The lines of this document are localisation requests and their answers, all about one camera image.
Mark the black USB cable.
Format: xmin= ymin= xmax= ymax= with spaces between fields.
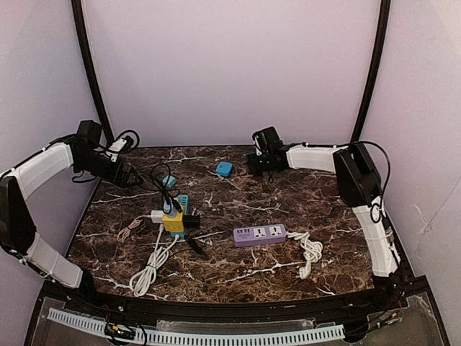
xmin=138 ymin=164 xmax=183 ymax=213

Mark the white USB charger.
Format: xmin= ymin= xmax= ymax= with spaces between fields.
xmin=150 ymin=210 xmax=164 ymax=224

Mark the light blue USB charger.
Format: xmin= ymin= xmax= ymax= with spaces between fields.
xmin=163 ymin=200 xmax=176 ymax=217

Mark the blue small charger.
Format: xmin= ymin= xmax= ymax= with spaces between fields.
xmin=215 ymin=161 xmax=233 ymax=177

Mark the teal power strip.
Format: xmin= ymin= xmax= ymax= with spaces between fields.
xmin=169 ymin=194 xmax=189 ymax=239

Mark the yellow cube plug adapter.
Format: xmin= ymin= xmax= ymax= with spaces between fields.
xmin=163 ymin=213 xmax=185 ymax=233

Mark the black power adapter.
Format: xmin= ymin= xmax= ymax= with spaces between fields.
xmin=183 ymin=215 xmax=205 ymax=255

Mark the purple power strip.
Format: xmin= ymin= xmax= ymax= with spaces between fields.
xmin=233 ymin=224 xmax=287 ymax=248

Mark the white power strip cord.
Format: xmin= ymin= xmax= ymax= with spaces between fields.
xmin=128 ymin=225 xmax=181 ymax=298

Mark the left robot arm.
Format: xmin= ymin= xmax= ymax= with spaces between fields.
xmin=1 ymin=130 xmax=140 ymax=299

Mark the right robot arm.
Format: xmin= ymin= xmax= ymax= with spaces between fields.
xmin=247 ymin=135 xmax=404 ymax=286

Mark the teal small charger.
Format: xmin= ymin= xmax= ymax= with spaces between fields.
xmin=162 ymin=175 xmax=176 ymax=188

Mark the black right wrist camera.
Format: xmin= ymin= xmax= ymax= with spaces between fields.
xmin=252 ymin=126 xmax=284 ymax=152

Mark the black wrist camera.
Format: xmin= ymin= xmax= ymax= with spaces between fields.
xmin=252 ymin=126 xmax=284 ymax=152
xmin=77 ymin=120 xmax=102 ymax=146

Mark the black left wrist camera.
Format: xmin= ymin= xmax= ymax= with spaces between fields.
xmin=77 ymin=120 xmax=102 ymax=146

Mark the pink white charging cable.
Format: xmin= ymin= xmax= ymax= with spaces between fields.
xmin=117 ymin=217 xmax=152 ymax=243

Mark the white slotted cable duct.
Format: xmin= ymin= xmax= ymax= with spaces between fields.
xmin=47 ymin=308 xmax=344 ymax=345

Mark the black frame post left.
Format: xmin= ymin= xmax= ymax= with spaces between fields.
xmin=71 ymin=0 xmax=115 ymax=143

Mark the black frame post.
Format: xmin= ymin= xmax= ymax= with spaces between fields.
xmin=71 ymin=0 xmax=115 ymax=143
xmin=350 ymin=0 xmax=392 ymax=141

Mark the black front rail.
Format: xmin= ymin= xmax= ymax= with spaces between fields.
xmin=42 ymin=275 xmax=429 ymax=327

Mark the black frame post right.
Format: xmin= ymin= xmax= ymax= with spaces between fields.
xmin=350 ymin=0 xmax=392 ymax=141

